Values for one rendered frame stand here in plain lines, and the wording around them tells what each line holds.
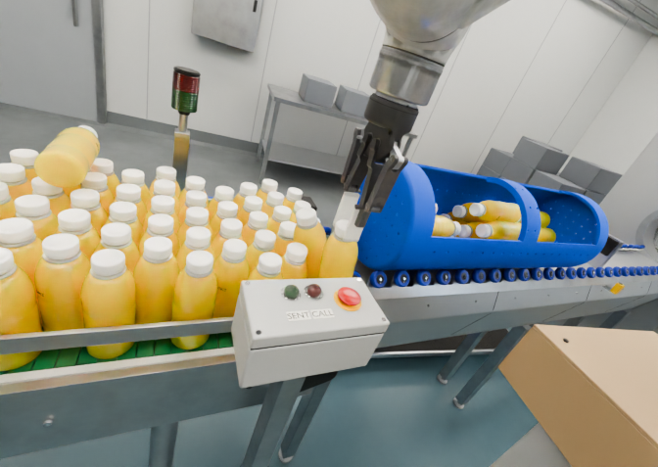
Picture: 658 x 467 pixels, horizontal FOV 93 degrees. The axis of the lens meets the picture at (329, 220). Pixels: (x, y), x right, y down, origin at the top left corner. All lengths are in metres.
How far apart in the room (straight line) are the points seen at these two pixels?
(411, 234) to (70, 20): 3.87
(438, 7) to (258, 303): 0.36
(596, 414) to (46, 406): 0.78
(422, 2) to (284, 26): 3.71
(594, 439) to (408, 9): 0.59
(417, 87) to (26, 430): 0.75
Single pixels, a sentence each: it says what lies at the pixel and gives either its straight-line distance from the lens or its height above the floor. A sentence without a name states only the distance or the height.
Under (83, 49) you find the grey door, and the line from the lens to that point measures 4.17.
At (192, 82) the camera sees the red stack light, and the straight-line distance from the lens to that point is 0.92.
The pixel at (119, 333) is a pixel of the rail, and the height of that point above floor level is 0.97.
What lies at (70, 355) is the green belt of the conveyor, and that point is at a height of 0.90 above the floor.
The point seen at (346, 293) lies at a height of 1.11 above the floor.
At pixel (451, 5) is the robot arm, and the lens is 0.29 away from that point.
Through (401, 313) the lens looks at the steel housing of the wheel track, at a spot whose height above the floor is 0.86.
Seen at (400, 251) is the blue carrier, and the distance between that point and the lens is 0.71.
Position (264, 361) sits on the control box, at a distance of 0.44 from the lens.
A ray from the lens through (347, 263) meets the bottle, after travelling 0.56.
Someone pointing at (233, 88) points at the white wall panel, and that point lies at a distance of 4.00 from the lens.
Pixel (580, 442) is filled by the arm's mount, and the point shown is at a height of 1.04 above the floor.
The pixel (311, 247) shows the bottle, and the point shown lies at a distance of 0.60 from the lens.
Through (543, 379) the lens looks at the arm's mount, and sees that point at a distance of 0.66.
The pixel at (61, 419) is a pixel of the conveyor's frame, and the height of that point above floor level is 0.81.
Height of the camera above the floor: 1.41
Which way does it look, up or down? 27 degrees down
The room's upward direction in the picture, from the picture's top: 19 degrees clockwise
